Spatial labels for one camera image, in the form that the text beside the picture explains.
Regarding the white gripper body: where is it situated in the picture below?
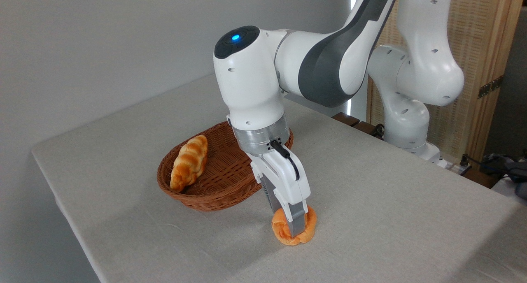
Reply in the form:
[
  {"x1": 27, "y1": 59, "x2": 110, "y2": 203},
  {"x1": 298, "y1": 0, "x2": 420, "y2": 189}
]
[{"x1": 249, "y1": 146, "x2": 312, "y2": 208}]

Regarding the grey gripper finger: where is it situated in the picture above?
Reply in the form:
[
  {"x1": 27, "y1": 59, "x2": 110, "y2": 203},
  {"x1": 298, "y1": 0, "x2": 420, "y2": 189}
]
[
  {"x1": 252, "y1": 168, "x2": 286, "y2": 218},
  {"x1": 287, "y1": 200, "x2": 309, "y2": 237}
]

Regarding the round knotted bread roll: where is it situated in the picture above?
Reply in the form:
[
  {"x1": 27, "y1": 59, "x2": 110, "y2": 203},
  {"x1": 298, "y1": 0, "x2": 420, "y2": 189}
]
[{"x1": 271, "y1": 206, "x2": 318, "y2": 246}]

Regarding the brown oval wicker basket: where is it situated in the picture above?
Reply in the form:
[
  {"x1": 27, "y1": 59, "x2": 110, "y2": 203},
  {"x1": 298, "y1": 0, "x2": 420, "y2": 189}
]
[{"x1": 157, "y1": 121, "x2": 294, "y2": 212}]

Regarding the long braided bread loaf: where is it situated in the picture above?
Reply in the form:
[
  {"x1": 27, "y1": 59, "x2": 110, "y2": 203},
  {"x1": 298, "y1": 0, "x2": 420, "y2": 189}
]
[{"x1": 170, "y1": 135, "x2": 208, "y2": 193}]

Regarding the dark brown wooden block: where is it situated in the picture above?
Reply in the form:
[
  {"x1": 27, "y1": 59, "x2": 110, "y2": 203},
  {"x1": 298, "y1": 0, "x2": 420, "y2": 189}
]
[
  {"x1": 353, "y1": 121, "x2": 384, "y2": 139},
  {"x1": 332, "y1": 112, "x2": 361, "y2": 128}
]

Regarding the white power strip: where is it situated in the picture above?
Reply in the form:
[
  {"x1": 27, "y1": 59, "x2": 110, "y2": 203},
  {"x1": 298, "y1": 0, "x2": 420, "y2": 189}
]
[{"x1": 445, "y1": 159, "x2": 472, "y2": 176}]

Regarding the brass screen hinge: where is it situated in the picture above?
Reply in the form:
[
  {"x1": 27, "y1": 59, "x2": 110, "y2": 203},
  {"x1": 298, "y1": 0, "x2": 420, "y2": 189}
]
[{"x1": 478, "y1": 75, "x2": 504, "y2": 99}]

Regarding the dark grey bag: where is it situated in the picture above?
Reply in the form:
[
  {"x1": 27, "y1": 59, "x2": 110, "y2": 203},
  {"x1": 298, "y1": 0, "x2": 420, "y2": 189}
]
[{"x1": 509, "y1": 161, "x2": 527, "y2": 200}]

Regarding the wooden woven folding screen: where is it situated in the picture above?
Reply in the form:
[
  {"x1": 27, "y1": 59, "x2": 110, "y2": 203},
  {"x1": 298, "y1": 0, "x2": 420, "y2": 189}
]
[{"x1": 366, "y1": 0, "x2": 527, "y2": 164}]

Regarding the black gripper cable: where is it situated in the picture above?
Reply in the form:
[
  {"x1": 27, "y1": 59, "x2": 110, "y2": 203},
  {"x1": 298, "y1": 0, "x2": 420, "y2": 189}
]
[{"x1": 269, "y1": 139, "x2": 301, "y2": 181}]

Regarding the black background cable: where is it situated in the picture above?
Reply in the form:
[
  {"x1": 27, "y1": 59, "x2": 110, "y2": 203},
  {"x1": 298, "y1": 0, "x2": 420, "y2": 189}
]
[{"x1": 460, "y1": 153, "x2": 527, "y2": 181}]

